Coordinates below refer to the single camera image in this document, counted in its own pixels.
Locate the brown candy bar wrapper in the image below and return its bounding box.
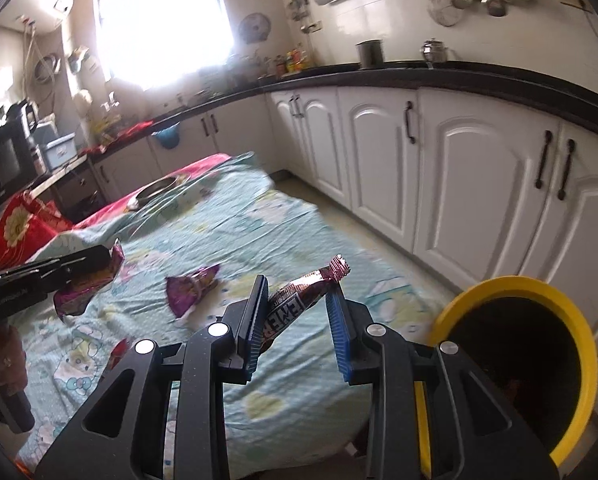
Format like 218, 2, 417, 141
262, 255, 350, 351

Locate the purple snack bag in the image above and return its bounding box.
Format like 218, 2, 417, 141
165, 263, 221, 318

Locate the red snack wrapper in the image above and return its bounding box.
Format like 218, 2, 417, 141
106, 338, 131, 370

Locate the yellow trash bin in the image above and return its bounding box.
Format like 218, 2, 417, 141
428, 275, 598, 466

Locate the person's left hand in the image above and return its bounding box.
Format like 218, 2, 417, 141
0, 324, 28, 396

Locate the red floral pillow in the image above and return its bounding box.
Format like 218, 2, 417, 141
0, 191, 74, 271

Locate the cartoon print bed sheet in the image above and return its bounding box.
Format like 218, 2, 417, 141
14, 155, 452, 479

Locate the white storage box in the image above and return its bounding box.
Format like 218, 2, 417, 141
42, 133, 78, 171

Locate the metal plate on bed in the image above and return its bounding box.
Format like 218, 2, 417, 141
126, 177, 177, 211

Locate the blue hanging basin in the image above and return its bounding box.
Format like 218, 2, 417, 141
151, 122, 180, 150

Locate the dark metal canister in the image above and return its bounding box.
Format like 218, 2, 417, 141
356, 39, 384, 70

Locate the steel teapot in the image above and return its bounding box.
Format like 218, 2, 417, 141
420, 38, 448, 70

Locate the white water heater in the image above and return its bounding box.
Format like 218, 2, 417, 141
0, 0, 74, 34

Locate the round wall fan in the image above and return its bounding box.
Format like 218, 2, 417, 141
238, 12, 272, 44

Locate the wire mesh skimmer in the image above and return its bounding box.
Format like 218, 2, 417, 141
428, 0, 463, 27

